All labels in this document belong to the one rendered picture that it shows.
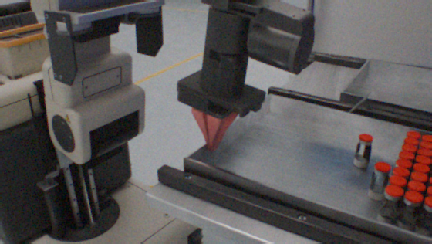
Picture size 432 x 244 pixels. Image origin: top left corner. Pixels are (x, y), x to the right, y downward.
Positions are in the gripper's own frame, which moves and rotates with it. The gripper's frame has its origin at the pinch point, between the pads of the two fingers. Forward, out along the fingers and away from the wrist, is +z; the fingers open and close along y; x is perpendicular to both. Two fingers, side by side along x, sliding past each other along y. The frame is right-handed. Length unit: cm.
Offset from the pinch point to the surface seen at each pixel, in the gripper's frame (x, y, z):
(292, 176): 2.3, 11.6, 1.0
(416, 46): 91, 18, 1
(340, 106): 25.9, 10.9, -0.4
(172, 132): 134, -103, 107
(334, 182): 3.8, 17.0, 0.2
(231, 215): -9.0, 8.5, 1.7
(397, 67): 54, 17, -2
